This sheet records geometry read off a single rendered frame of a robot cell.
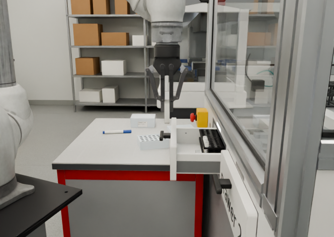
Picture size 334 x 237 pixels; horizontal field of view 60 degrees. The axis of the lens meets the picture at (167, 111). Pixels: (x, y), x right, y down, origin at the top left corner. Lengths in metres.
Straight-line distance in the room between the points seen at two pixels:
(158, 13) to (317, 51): 0.52
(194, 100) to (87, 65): 3.41
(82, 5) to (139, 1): 4.02
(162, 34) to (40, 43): 4.95
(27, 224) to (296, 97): 0.67
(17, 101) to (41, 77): 4.75
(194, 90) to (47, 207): 1.12
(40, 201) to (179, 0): 0.66
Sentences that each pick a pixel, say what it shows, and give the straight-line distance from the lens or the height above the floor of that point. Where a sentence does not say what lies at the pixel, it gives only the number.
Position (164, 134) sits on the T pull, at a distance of 0.93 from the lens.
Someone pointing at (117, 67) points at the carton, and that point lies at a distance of 4.81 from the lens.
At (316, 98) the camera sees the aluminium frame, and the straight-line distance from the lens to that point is 0.38.
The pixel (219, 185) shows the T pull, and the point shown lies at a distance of 0.64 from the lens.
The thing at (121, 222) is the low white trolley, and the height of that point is 0.50.
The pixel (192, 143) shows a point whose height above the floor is 0.84.
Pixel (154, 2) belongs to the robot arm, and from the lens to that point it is 0.82.
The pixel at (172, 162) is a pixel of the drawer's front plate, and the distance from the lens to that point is 0.82.
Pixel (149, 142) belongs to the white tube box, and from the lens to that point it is 1.21.
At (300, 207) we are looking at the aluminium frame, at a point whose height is 1.00.
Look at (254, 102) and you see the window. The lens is 0.60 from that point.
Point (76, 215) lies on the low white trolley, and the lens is 1.27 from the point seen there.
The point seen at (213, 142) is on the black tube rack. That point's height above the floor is 0.90.
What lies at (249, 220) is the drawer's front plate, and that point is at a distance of 0.54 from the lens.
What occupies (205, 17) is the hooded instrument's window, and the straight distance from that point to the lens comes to 1.72.
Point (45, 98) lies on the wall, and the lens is 5.81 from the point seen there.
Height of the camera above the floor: 1.21
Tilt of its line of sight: 14 degrees down
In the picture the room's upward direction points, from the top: straight up
